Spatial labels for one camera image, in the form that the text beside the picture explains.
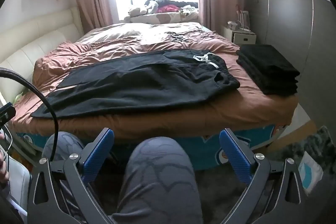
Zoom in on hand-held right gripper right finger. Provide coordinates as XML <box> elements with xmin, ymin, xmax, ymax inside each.
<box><xmin>219</xmin><ymin>128</ymin><xmax>313</xmax><ymax>224</ymax></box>

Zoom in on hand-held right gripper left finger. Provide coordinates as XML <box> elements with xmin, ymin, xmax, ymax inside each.
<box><xmin>26</xmin><ymin>127</ymin><xmax>116</xmax><ymax>224</ymax></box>

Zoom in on black pants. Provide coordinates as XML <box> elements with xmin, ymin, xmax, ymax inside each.
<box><xmin>30</xmin><ymin>49</ymin><xmax>241</xmax><ymax>119</ymax></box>

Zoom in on person's left hand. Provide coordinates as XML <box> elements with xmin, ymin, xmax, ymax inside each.
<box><xmin>0</xmin><ymin>132</ymin><xmax>11</xmax><ymax>185</ymax></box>

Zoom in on dark grey shaggy rug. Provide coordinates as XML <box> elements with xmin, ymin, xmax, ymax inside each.
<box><xmin>194</xmin><ymin>126</ymin><xmax>336</xmax><ymax>214</ymax></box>

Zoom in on pink bed quilt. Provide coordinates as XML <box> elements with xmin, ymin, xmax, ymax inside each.
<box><xmin>12</xmin><ymin>21</ymin><xmax>300</xmax><ymax>146</ymax></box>

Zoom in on person's right leg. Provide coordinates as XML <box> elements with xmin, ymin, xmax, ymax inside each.
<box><xmin>113</xmin><ymin>136</ymin><xmax>204</xmax><ymax>224</ymax></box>

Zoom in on light grey plastic object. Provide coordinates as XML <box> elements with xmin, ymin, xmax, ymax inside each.
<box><xmin>5</xmin><ymin>156</ymin><xmax>33</xmax><ymax>219</ymax></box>

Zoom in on cream padded headboard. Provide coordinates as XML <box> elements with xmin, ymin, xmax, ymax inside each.
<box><xmin>0</xmin><ymin>6</ymin><xmax>84</xmax><ymax>98</ymax></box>

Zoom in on white and blue bag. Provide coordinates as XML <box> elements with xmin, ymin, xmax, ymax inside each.
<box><xmin>297</xmin><ymin>152</ymin><xmax>324</xmax><ymax>194</ymax></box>

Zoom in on stack of folded black clothes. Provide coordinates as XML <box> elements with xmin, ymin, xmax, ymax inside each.
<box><xmin>235</xmin><ymin>44</ymin><xmax>301</xmax><ymax>96</ymax></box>

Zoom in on white nightstand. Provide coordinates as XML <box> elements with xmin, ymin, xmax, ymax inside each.
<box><xmin>223</xmin><ymin>23</ymin><xmax>256</xmax><ymax>46</ymax></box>

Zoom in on white stand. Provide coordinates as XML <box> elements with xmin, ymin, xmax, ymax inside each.
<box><xmin>227</xmin><ymin>10</ymin><xmax>251</xmax><ymax>31</ymax></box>

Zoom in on grey wardrobe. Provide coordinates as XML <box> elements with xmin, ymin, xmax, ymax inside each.
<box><xmin>240</xmin><ymin>0</ymin><xmax>336</xmax><ymax>135</ymax></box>

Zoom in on plush toy with clothes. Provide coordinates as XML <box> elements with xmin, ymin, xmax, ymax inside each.
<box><xmin>129</xmin><ymin>7</ymin><xmax>200</xmax><ymax>24</ymax></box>

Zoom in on pile of mixed clothes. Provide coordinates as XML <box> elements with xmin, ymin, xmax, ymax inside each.
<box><xmin>143</xmin><ymin>0</ymin><xmax>199</xmax><ymax>14</ymax></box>

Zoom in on thin white cable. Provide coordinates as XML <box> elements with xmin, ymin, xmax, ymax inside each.
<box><xmin>1</xmin><ymin>124</ymin><xmax>14</xmax><ymax>185</ymax></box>

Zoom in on thick black cable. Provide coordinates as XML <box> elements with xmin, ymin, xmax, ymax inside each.
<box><xmin>0</xmin><ymin>68</ymin><xmax>59</xmax><ymax>159</ymax></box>

